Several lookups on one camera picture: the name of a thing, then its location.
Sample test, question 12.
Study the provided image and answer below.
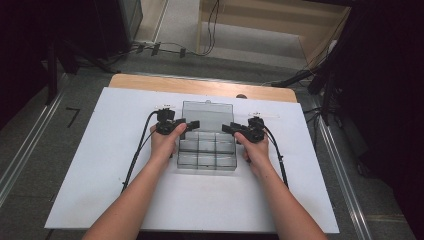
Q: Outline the left hand-held gripper black cable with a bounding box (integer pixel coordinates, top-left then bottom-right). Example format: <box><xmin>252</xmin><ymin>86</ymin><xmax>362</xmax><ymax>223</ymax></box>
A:
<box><xmin>121</xmin><ymin>110</ymin><xmax>159</xmax><ymax>194</ymax></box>

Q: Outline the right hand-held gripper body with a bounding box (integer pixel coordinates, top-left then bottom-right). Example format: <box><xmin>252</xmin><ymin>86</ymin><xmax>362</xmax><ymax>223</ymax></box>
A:
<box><xmin>244</xmin><ymin>112</ymin><xmax>280</xmax><ymax>144</ymax></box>

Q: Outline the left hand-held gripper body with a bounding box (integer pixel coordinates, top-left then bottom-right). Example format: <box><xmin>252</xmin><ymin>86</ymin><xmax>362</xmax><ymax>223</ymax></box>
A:
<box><xmin>154</xmin><ymin>104</ymin><xmax>188</xmax><ymax>136</ymax></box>

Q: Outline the clear plastic compartment box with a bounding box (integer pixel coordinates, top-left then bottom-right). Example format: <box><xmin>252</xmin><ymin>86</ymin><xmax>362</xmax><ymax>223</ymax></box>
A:
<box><xmin>176</xmin><ymin>99</ymin><xmax>238</xmax><ymax>172</ymax></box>

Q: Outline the white board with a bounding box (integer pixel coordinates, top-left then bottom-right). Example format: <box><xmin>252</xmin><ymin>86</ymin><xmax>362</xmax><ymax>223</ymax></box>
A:
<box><xmin>44</xmin><ymin>87</ymin><xmax>340</xmax><ymax>234</ymax></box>

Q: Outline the person's left hand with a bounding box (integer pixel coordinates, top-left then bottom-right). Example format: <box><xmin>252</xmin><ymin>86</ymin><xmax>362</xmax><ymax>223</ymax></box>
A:
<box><xmin>149</xmin><ymin>122</ymin><xmax>188</xmax><ymax>165</ymax></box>

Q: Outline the person's right hand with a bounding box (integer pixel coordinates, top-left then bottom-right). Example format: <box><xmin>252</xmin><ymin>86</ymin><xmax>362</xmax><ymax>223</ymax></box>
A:
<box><xmin>233</xmin><ymin>130</ymin><xmax>272</xmax><ymax>175</ymax></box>

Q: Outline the black curtain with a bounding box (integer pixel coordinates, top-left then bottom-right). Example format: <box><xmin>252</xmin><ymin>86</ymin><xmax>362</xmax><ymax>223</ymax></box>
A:
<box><xmin>313</xmin><ymin>0</ymin><xmax>424</xmax><ymax>240</ymax></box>
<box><xmin>0</xmin><ymin>0</ymin><xmax>101</xmax><ymax>131</ymax></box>

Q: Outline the black hanging cable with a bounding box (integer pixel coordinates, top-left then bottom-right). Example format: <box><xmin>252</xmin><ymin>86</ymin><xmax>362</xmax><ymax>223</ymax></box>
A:
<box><xmin>203</xmin><ymin>0</ymin><xmax>221</xmax><ymax>57</ymax></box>

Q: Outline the right hand-held gripper black cable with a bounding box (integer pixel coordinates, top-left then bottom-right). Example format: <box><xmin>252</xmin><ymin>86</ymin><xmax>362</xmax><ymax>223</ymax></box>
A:
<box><xmin>263</xmin><ymin>126</ymin><xmax>290</xmax><ymax>189</ymax></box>

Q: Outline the hand-held gripper black cable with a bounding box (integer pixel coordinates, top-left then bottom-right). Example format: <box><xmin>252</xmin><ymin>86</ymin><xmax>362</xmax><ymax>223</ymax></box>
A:
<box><xmin>263</xmin><ymin>126</ymin><xmax>290</xmax><ymax>189</ymax></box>
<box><xmin>121</xmin><ymin>110</ymin><xmax>159</xmax><ymax>194</ymax></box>

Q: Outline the power strip with plugs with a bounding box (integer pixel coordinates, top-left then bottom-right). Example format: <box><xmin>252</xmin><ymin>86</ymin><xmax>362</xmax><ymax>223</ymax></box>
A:
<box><xmin>131</xmin><ymin>40</ymin><xmax>188</xmax><ymax>59</ymax></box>

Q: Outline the metal floor rail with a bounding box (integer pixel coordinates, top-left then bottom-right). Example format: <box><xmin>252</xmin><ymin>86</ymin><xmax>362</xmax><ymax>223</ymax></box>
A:
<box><xmin>313</xmin><ymin>96</ymin><xmax>373</xmax><ymax>240</ymax></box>
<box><xmin>0</xmin><ymin>74</ymin><xmax>71</xmax><ymax>204</ymax></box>

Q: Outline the wooden shelf cabinet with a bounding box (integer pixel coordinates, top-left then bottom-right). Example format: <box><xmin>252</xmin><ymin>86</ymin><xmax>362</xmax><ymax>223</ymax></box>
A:
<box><xmin>196</xmin><ymin>0</ymin><xmax>353</xmax><ymax>69</ymax></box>

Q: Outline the wooden table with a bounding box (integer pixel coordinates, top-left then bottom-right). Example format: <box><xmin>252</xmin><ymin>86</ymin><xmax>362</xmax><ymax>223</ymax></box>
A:
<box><xmin>108</xmin><ymin>73</ymin><xmax>298</xmax><ymax>103</ymax></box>

